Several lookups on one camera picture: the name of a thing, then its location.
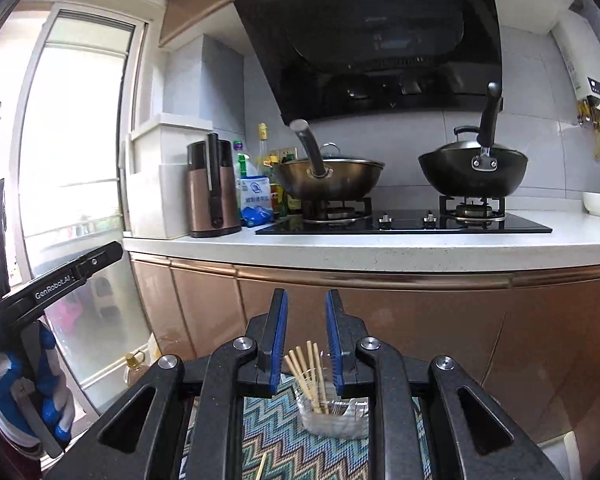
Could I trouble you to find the blue white gloved hand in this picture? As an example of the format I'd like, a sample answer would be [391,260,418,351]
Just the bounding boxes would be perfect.
[0,321,74,458]

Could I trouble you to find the oil bottle on floor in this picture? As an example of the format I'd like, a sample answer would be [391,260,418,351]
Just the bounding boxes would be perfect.
[123,350,149,387]

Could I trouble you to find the wooden chopstick on mat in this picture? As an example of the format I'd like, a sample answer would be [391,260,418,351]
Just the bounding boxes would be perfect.
[254,453,268,480]

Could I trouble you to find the brown lower cabinets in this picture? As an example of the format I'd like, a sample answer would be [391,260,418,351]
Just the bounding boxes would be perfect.
[132,254,600,471]

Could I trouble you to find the zigzag patterned mat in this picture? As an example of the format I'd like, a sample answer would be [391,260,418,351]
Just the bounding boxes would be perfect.
[179,389,434,480]

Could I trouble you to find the clear glass utensil holder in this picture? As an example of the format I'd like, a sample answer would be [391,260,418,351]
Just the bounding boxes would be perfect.
[294,382,370,440]

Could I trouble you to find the glass balcony door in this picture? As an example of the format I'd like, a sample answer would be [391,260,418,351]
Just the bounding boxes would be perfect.
[0,3,149,418]

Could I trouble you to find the black gas stove top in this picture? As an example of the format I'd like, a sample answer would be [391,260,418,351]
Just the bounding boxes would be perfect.
[256,196,552,235]

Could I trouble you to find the copper electric kettle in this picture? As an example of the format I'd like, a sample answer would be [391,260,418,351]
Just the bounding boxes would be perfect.
[187,132,242,238]

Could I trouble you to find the blue white salt bag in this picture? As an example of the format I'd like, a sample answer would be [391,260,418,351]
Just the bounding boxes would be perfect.
[239,176,274,228]

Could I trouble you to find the white small bowl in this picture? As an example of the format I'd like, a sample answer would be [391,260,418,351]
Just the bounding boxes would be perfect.
[582,192,600,217]

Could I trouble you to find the black wok with lid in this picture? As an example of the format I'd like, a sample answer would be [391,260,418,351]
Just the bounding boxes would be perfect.
[418,82,528,200]

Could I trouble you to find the green cap bottle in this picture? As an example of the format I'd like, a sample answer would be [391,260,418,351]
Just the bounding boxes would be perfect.
[233,140,251,192]

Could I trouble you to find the yellow cap oil bottle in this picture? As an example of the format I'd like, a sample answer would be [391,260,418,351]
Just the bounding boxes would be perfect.
[257,122,271,177]

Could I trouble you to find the white water heater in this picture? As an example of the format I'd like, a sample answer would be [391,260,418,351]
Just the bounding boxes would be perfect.
[552,10,600,110]

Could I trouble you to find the black range hood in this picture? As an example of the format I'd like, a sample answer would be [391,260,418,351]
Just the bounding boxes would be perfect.
[235,0,502,124]

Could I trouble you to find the bronze wok with handle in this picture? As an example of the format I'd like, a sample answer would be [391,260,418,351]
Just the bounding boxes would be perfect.
[273,119,385,202]

